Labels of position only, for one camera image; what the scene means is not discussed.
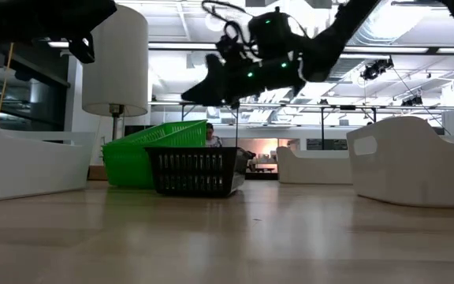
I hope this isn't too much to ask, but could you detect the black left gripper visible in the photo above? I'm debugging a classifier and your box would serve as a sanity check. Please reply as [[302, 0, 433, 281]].
[[33, 0, 117, 64]]

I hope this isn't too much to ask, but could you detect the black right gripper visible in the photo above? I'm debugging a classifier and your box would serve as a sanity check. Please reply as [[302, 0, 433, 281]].
[[181, 53, 307, 107]]

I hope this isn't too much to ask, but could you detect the white plastic storage bin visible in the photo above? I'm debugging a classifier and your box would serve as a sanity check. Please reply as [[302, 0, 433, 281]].
[[346, 115, 454, 209], [0, 100, 97, 204], [276, 145, 353, 185]]

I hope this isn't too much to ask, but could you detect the person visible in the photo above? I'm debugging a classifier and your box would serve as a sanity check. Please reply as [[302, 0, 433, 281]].
[[205, 122, 224, 149]]

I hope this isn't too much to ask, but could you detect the black slotted plastic basket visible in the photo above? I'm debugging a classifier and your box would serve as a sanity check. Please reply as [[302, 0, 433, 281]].
[[144, 146, 248, 198]]

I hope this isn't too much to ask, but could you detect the small black ceiling fixture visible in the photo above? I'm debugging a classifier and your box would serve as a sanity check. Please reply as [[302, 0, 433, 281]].
[[402, 94, 424, 107]]

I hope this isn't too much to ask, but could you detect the black background table frame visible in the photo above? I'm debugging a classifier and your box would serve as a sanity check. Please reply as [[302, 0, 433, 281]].
[[320, 104, 378, 127], [180, 102, 240, 149]]

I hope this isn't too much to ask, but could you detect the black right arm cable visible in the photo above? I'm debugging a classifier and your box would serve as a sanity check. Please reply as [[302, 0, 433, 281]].
[[201, 0, 254, 54]]

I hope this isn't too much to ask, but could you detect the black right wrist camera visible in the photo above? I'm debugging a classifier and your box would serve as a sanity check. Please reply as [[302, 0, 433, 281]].
[[247, 10, 303, 58]]

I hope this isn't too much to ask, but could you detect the black ceiling camera rig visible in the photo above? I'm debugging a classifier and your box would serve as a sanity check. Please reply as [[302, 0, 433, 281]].
[[359, 58, 394, 82]]

